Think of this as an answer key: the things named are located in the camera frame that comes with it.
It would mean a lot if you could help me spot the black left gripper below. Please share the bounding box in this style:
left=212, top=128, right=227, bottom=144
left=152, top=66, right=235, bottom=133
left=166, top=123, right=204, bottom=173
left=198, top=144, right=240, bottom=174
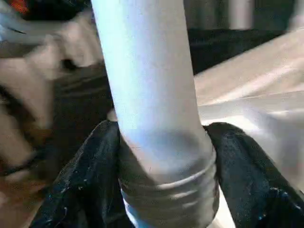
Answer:
left=9, top=0, right=92, bottom=20

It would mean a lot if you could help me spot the white plastic table top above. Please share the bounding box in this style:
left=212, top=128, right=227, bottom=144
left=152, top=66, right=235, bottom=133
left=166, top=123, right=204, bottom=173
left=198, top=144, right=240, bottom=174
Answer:
left=107, top=28, right=304, bottom=228

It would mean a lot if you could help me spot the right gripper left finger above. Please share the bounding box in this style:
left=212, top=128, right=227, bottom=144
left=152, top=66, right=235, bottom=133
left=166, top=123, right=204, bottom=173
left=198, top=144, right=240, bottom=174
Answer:
left=28, top=120, right=130, bottom=228

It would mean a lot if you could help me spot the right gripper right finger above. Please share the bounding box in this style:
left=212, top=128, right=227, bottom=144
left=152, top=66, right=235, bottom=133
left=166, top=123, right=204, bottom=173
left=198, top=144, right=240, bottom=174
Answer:
left=203, top=122, right=304, bottom=228

